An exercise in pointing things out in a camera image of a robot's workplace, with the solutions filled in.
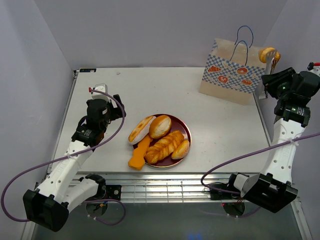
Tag metal tongs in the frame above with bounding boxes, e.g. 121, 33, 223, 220
258, 49, 277, 100

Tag croissant ring bread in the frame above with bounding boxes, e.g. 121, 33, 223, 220
258, 47, 281, 68

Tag orange toast slice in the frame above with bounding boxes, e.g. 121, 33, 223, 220
128, 134, 153, 171

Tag small sugared oval bread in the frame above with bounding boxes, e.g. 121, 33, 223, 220
171, 140, 190, 160

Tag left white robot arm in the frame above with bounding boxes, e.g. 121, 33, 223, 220
22, 92, 126, 232

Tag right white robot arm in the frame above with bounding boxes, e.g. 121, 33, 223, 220
225, 62, 320, 213

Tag checkered paper bag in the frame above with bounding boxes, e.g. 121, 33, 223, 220
198, 25, 266, 105

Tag sesame flat bread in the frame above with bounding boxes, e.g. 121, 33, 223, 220
128, 115, 156, 145

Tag braided twist bread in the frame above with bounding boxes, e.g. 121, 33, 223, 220
144, 130, 184, 164

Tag blue label sticker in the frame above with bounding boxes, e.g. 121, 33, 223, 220
79, 68, 97, 73

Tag round split bun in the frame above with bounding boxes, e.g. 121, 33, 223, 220
149, 115, 172, 139

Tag dark red round plate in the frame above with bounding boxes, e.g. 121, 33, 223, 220
132, 114, 192, 168

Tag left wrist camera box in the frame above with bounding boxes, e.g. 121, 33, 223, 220
88, 83, 109, 102

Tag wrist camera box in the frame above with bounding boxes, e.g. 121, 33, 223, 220
307, 62, 320, 76
88, 83, 109, 102

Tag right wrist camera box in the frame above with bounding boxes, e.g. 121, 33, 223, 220
307, 62, 320, 76

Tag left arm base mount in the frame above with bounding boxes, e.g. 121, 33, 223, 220
85, 185, 122, 217

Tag aluminium frame rail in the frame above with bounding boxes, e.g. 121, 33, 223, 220
96, 172, 211, 204

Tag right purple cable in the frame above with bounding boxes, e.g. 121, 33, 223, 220
200, 132, 320, 218

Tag purple cable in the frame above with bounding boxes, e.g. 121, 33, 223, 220
0, 90, 127, 226
200, 132, 320, 218

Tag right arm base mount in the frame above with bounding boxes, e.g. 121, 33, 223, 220
203, 182, 246, 218

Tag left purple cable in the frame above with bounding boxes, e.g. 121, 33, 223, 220
0, 90, 127, 226

